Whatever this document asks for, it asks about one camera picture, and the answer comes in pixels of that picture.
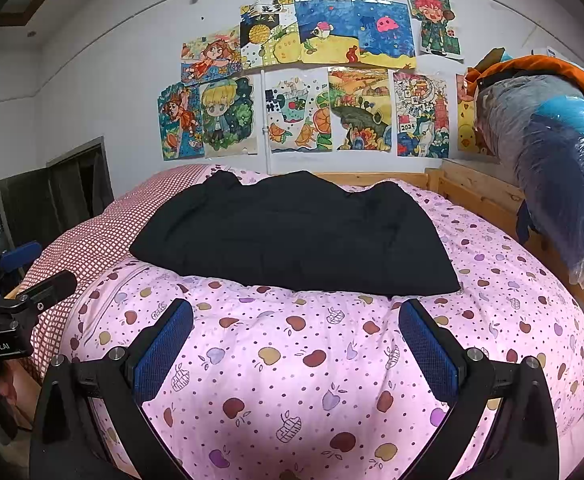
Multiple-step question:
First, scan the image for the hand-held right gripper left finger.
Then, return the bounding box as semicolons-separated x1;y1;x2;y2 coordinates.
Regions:
28;298;195;480

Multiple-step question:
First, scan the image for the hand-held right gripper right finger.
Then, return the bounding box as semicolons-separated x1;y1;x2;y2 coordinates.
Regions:
398;299;561;480

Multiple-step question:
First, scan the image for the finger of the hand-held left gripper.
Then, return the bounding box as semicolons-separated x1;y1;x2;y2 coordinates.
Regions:
0;240;43;274
16;269;79;312

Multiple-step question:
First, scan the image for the black jacket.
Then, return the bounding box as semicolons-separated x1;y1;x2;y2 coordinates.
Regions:
128;169;462;298

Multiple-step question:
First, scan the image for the person's left hand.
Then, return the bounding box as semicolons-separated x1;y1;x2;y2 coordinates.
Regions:
0;359;42;416

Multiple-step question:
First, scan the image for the dark door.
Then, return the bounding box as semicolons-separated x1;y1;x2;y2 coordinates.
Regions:
0;135;116;252

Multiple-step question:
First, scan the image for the pink apple-print quilt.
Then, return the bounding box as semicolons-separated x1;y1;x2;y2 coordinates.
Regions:
56;161;584;480

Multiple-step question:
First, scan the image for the swimming orange-haired figure drawing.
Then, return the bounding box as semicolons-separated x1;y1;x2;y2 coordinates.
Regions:
157;81;206;162

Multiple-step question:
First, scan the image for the clear plastic bag of bedding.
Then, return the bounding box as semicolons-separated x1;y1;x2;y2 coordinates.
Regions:
473;71;584;284

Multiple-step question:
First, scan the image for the yellow chick drawing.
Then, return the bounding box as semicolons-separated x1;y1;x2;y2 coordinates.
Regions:
454;73;488;154

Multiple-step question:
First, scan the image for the city tower drawing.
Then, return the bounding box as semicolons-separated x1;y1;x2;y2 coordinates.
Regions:
392;70;451;159

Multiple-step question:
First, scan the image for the blond character drawing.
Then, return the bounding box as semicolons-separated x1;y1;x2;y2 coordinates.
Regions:
198;75;259;159

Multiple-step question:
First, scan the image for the hill landscape drawing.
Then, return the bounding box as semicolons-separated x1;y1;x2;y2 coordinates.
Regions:
327;65;393;152

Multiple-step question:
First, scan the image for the orange fruit slices drawing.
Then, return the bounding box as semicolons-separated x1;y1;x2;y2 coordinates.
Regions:
263;66;333;154

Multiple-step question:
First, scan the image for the orange-haired girl drawing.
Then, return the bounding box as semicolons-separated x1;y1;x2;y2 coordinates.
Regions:
180;26;243;86

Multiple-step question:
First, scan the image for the orange cloth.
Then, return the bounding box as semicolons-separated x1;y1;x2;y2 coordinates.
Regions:
463;54;584;127

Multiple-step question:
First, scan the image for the pink jellyfish drawing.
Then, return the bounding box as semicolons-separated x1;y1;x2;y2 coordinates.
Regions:
351;0;419;69

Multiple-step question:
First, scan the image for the red-haired character drawing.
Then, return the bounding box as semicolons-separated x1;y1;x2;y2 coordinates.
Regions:
405;0;463;59

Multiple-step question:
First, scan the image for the pineapple drawing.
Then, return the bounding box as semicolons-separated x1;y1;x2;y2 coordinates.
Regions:
238;1;301;69

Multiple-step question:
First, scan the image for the fish on blue sea drawing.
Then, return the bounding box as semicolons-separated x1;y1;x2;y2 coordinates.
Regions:
293;0;359;64

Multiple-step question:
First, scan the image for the wooden bed frame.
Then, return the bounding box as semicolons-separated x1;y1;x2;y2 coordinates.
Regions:
316;156;584;392

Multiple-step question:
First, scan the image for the white wall pipe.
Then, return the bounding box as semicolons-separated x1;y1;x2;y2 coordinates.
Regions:
253;0;273;172

